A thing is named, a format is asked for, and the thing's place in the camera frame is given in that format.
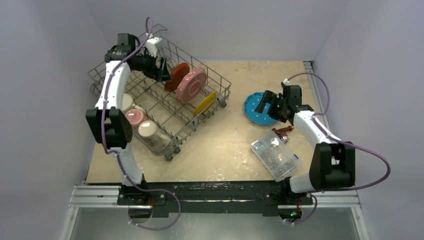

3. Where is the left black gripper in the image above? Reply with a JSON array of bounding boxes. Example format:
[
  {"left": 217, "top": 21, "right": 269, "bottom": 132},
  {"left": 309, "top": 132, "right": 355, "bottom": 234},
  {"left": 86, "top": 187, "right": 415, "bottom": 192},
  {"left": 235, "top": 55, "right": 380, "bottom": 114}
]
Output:
[{"left": 132, "top": 48, "right": 172, "bottom": 82}]

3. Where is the red plate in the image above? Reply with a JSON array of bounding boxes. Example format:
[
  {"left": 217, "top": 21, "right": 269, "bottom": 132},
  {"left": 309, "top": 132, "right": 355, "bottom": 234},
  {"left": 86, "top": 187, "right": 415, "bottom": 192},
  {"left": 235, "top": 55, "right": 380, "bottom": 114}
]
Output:
[{"left": 164, "top": 62, "right": 190, "bottom": 92}]

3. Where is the pink dotted plate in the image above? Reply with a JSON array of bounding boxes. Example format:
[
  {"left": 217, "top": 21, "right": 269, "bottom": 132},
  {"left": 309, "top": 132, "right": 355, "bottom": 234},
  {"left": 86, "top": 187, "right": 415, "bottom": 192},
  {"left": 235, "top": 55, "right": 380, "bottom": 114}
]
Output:
[{"left": 175, "top": 67, "right": 208, "bottom": 104}]

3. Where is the yellow black saucer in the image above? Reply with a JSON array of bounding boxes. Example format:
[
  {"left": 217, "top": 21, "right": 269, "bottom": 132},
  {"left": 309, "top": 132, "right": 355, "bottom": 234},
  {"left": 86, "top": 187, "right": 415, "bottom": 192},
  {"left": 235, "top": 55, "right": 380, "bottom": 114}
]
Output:
[{"left": 192, "top": 92, "right": 217, "bottom": 117}]

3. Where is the pink mug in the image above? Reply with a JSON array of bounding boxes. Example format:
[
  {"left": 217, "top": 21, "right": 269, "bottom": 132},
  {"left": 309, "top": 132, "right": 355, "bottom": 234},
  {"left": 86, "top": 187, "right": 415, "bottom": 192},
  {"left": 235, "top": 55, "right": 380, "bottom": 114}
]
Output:
[{"left": 125, "top": 108, "right": 148, "bottom": 129}]

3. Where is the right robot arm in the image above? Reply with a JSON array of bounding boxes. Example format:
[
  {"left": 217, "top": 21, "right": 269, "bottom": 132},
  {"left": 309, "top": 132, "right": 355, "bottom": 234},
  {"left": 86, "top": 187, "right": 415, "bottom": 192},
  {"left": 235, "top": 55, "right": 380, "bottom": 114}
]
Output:
[{"left": 254, "top": 85, "right": 356, "bottom": 204}]

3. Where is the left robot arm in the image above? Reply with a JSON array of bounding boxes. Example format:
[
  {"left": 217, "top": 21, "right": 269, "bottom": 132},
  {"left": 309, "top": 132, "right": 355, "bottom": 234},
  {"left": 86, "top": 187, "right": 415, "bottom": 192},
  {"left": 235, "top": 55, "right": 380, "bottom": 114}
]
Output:
[{"left": 85, "top": 33, "right": 172, "bottom": 205}]

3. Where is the blue plate under stack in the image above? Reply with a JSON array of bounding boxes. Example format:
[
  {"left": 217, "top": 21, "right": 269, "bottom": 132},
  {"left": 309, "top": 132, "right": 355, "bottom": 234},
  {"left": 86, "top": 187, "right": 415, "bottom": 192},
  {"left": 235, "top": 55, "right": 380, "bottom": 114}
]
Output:
[{"left": 244, "top": 92, "right": 277, "bottom": 126}]

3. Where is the brown copper tool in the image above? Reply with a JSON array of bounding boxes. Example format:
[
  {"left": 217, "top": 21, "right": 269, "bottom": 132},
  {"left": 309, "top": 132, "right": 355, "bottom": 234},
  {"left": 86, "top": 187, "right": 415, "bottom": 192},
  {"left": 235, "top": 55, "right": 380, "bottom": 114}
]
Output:
[{"left": 271, "top": 125, "right": 294, "bottom": 143}]

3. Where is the clear plastic screw box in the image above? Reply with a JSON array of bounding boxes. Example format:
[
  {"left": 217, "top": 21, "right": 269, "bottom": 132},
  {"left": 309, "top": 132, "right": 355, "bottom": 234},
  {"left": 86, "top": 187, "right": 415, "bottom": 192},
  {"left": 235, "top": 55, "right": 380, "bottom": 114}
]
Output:
[{"left": 250, "top": 131, "right": 301, "bottom": 183}]

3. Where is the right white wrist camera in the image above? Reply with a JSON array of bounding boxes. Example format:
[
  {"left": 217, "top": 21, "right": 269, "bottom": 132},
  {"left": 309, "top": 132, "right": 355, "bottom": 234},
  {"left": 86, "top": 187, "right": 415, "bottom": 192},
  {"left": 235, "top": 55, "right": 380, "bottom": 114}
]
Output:
[{"left": 281, "top": 78, "right": 291, "bottom": 87}]

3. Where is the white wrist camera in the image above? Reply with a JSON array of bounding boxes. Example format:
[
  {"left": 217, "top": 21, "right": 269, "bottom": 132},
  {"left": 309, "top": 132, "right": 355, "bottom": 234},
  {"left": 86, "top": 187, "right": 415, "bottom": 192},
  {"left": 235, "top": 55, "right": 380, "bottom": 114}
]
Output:
[
  {"left": 145, "top": 37, "right": 163, "bottom": 58},
  {"left": 281, "top": 78, "right": 291, "bottom": 87}
]

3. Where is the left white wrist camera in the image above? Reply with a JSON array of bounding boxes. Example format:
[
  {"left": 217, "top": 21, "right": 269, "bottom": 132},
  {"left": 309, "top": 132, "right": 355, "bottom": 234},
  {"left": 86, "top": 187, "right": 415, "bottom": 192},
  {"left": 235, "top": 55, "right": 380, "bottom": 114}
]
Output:
[{"left": 145, "top": 37, "right": 163, "bottom": 58}]

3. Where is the grey wire dish rack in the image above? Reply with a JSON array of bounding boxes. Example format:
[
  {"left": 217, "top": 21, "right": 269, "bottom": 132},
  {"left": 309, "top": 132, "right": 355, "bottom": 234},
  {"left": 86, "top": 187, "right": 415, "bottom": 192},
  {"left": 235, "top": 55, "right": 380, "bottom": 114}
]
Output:
[{"left": 89, "top": 29, "right": 231, "bottom": 161}]

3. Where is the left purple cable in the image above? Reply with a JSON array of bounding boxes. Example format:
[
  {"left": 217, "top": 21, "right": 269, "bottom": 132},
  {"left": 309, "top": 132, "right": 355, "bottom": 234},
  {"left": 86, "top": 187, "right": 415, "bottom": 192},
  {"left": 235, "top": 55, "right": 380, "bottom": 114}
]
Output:
[{"left": 100, "top": 17, "right": 182, "bottom": 200}]

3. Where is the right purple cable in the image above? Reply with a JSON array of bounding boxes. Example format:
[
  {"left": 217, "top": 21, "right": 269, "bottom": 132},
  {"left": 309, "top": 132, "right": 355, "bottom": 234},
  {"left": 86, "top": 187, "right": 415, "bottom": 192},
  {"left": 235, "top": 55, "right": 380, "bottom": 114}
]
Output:
[{"left": 284, "top": 72, "right": 392, "bottom": 226}]

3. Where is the black base frame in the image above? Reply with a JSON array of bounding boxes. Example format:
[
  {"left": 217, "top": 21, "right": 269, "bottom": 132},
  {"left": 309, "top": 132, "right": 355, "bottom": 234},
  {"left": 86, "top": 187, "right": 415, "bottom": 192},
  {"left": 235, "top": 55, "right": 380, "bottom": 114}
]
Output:
[{"left": 117, "top": 180, "right": 313, "bottom": 220}]

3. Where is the aluminium rail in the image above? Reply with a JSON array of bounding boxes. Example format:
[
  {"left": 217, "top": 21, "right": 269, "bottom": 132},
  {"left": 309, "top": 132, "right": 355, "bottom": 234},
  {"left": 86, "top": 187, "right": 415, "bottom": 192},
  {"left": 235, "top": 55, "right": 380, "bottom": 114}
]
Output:
[{"left": 303, "top": 60, "right": 370, "bottom": 240}]

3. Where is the purple loop cable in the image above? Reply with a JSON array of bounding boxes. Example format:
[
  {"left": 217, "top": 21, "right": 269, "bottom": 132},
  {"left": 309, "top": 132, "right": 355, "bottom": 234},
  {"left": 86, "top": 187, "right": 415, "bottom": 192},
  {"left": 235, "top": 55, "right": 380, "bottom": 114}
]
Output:
[{"left": 127, "top": 190, "right": 182, "bottom": 232}]

